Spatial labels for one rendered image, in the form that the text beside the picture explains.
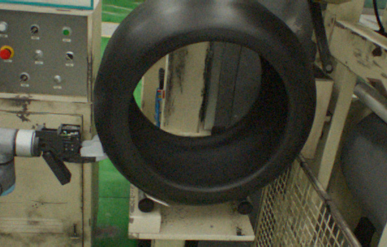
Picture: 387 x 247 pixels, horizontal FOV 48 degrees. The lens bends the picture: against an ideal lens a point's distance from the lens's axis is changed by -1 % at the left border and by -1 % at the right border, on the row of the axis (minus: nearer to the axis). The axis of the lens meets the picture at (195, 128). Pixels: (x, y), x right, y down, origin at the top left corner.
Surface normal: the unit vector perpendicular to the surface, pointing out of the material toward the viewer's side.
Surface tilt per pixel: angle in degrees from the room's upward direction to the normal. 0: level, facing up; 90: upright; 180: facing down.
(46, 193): 88
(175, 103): 90
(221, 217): 0
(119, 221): 0
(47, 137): 90
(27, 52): 90
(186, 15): 45
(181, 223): 0
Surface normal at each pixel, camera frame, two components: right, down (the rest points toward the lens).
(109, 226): 0.11, -0.90
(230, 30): 0.14, 0.26
